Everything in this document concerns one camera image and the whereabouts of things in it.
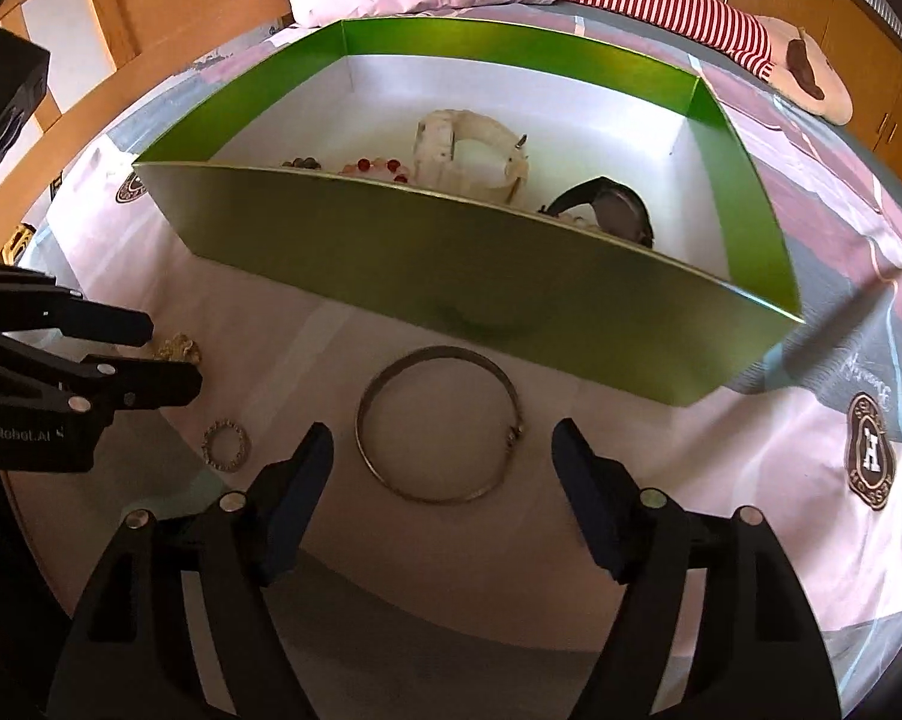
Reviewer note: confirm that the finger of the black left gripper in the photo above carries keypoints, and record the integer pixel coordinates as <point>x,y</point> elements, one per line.
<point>26,307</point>
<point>111,381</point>

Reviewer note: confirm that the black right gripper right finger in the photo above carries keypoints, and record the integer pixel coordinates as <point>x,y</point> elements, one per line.
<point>759,651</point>

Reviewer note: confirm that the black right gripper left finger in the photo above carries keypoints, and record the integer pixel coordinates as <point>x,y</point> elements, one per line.
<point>130,655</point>

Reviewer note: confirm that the thin metal bangle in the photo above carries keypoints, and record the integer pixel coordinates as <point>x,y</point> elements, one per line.
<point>440,426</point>

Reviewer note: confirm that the gold trinket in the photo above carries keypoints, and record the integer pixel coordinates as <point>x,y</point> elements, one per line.
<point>180,348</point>

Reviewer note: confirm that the patterned bed sheet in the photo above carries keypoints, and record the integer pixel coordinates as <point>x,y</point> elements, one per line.
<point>496,609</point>

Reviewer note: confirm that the white wrist watch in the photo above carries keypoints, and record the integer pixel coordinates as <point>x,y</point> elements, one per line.
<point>463,153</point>

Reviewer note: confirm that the black wrist watch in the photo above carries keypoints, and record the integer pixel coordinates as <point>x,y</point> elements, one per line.
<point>605,205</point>

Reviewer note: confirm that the green cardboard box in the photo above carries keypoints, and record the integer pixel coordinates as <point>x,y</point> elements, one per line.
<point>262,176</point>

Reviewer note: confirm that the striped plush toy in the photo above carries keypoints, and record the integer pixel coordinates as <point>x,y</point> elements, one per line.
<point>782,55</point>

